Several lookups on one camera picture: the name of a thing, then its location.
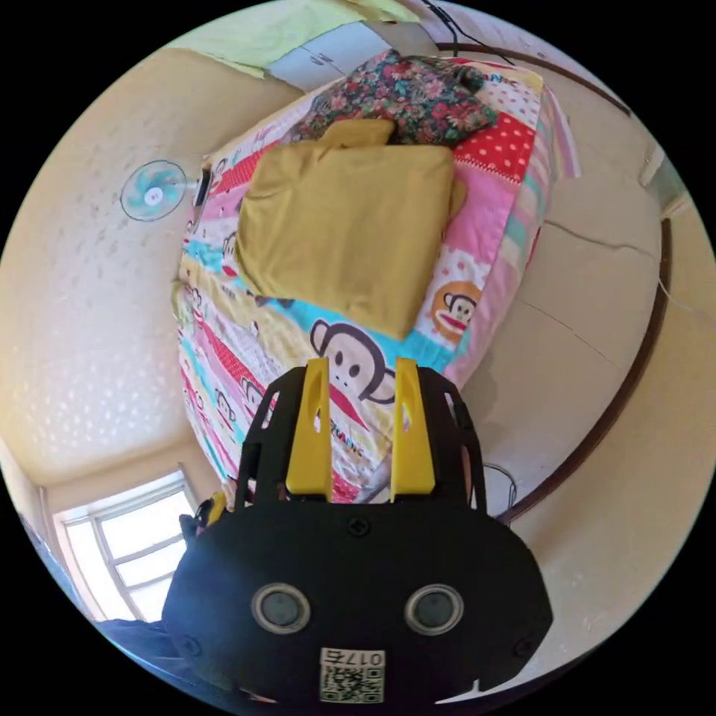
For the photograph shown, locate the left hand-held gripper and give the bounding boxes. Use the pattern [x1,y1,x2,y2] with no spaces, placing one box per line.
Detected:
[178,492,228,539]

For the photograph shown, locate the white cupboard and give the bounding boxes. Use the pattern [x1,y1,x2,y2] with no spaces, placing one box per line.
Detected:
[266,21,401,95]

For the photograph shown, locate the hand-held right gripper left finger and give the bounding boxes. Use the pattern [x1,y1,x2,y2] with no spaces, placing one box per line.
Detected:
[284,357,334,499]

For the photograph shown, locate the light green curtain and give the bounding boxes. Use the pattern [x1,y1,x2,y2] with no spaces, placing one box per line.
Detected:
[166,0,421,81]

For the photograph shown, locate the bed with cartoon printed quilt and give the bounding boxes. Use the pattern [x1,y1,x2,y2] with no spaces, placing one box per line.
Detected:
[170,47,582,504]

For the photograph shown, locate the window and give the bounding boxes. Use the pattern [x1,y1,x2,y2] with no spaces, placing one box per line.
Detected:
[53,471,204,623]

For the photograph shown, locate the wall fan with teal blades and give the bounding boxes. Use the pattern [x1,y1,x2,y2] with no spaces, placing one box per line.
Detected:
[119,159,204,223]

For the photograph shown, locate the dark floral garment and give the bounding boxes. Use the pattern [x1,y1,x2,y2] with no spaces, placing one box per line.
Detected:
[290,48,500,148]

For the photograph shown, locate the yellow long sleeve shirt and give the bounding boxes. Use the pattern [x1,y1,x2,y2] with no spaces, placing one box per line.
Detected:
[233,118,468,342]

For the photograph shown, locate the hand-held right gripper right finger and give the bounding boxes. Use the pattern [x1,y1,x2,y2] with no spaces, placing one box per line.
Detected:
[389,357,437,503]

